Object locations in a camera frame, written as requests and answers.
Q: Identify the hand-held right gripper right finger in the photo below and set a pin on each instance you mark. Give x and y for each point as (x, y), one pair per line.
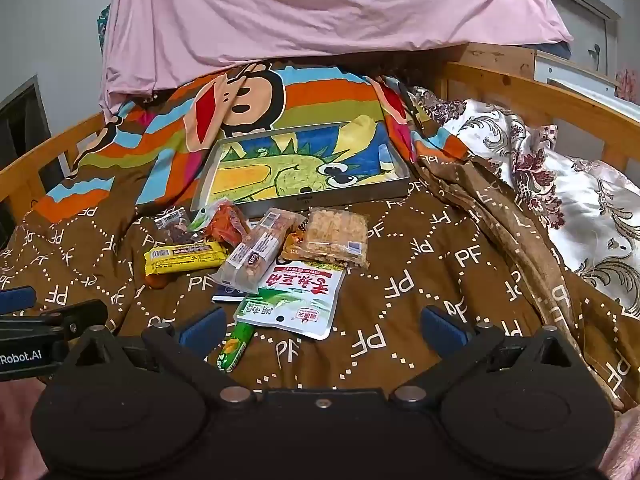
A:
(442, 330)

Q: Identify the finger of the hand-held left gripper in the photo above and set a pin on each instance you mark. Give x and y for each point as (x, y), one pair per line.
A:
(80, 316)
(17, 300)

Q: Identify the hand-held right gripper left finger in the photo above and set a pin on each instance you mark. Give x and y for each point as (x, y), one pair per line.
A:
(202, 332)

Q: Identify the green sausage stick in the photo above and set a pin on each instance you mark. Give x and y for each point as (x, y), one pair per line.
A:
(235, 347)

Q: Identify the dark blue snack packet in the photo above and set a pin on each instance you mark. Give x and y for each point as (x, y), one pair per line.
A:
(225, 294)

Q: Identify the tangerine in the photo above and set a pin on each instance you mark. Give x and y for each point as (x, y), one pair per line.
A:
(157, 281)

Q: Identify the yellow snack bar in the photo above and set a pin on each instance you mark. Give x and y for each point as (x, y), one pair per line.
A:
(185, 257)

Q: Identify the long clear pastry packet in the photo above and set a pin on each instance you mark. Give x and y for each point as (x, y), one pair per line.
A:
(255, 255)

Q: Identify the green and white snack pouch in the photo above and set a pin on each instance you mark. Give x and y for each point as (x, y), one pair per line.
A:
(295, 305)

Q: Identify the small clear dark-red snack packet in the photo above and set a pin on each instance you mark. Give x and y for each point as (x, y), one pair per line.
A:
(175, 232)

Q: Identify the orange-red snack packet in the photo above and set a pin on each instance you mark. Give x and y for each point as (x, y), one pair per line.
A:
(225, 225)

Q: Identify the brown snack packet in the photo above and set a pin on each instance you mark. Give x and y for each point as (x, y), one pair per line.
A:
(292, 245)

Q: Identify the clear rice cake packet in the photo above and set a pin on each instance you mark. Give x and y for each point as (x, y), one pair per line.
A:
(332, 237)

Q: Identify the grey tray with cartoon print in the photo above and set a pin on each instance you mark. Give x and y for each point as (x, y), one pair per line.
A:
(250, 170)

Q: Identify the grey-framed dark doorway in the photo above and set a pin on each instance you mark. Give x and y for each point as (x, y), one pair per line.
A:
(22, 135)

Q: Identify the white floral satin quilt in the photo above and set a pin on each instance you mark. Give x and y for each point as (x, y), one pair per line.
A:
(575, 200)

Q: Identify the teal patterned cloth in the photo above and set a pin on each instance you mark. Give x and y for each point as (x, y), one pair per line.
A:
(103, 30)

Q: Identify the white cabinet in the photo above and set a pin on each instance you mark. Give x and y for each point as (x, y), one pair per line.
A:
(575, 67)

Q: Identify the pink floral cloth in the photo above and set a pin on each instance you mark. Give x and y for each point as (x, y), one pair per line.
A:
(629, 81)

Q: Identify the pink bed sheet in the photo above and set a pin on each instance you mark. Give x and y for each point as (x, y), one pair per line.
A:
(300, 10)

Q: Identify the wooden bed frame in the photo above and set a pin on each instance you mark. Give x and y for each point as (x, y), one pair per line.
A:
(575, 100)

